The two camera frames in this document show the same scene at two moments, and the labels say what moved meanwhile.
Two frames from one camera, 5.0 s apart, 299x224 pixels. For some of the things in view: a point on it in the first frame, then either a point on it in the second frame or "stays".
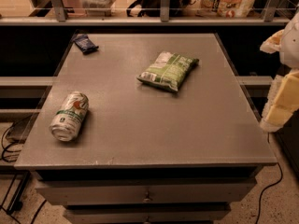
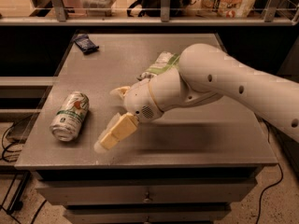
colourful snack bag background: [233, 1] stays
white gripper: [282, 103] → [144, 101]
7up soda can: [67, 119] stays
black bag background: [149, 5] stays
